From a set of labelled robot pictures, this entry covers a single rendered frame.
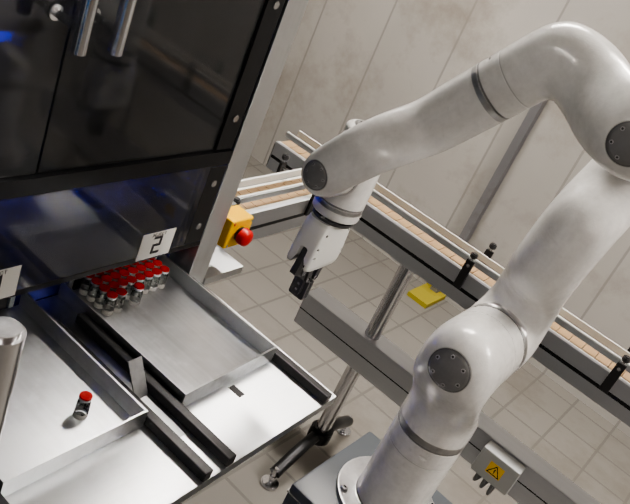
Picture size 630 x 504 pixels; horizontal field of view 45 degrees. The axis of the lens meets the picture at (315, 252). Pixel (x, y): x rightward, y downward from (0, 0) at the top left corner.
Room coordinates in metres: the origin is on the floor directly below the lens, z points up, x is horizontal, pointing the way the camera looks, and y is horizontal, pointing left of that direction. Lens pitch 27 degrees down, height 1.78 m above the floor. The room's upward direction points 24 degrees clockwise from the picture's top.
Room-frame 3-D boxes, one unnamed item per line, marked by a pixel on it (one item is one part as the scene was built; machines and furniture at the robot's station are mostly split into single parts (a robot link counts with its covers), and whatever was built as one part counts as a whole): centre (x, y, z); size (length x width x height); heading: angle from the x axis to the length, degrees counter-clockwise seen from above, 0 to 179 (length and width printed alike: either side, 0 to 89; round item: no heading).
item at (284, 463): (2.02, -0.27, 0.07); 0.50 x 0.08 x 0.14; 154
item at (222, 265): (1.49, 0.23, 0.87); 0.14 x 0.13 x 0.02; 64
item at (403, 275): (2.02, -0.27, 0.46); 0.09 x 0.09 x 0.77; 64
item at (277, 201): (1.78, 0.20, 0.92); 0.69 x 0.15 x 0.16; 154
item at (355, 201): (1.16, 0.00, 1.35); 0.09 x 0.08 x 0.13; 153
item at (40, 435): (0.88, 0.35, 0.90); 0.34 x 0.26 x 0.04; 64
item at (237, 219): (1.46, 0.20, 1.00); 0.08 x 0.07 x 0.07; 64
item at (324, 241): (1.16, 0.00, 1.21); 0.10 x 0.07 x 0.11; 154
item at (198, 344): (1.18, 0.20, 0.90); 0.34 x 0.26 x 0.04; 65
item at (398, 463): (1.02, -0.29, 0.95); 0.19 x 0.19 x 0.18
